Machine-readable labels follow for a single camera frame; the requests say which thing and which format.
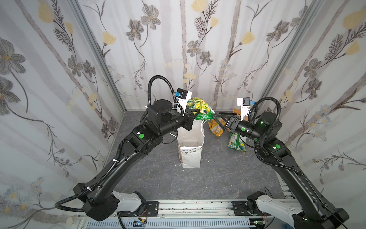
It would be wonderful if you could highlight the white paper bag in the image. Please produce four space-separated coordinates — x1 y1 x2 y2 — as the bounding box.
170 120 205 169

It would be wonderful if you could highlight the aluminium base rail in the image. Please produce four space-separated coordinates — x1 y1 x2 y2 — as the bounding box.
74 197 302 229

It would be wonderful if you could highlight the green yellow candy packet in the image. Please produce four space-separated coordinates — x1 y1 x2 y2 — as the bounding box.
187 97 214 120

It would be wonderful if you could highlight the aluminium corner post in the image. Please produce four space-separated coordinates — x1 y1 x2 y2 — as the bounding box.
260 0 324 98
67 0 127 113

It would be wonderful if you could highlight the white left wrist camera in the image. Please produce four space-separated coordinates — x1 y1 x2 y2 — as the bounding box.
175 88 192 112

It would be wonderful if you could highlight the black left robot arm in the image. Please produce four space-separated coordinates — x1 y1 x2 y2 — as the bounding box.
54 75 200 221

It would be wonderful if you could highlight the orange snack packet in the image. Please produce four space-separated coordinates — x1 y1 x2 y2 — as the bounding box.
234 108 241 115

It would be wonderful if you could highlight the yellow snack packet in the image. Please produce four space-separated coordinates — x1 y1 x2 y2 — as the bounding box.
208 119 224 137

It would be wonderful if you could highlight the aluminium corner post left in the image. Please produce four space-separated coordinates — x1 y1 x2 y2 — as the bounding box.
67 0 127 113

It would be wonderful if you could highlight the white slotted cable duct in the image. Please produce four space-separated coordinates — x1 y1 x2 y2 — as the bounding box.
85 219 252 229

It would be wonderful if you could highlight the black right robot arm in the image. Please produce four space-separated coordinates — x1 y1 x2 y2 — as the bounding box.
213 97 349 229

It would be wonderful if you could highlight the aluminium corner post right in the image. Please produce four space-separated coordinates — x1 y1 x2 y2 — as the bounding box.
260 0 324 98

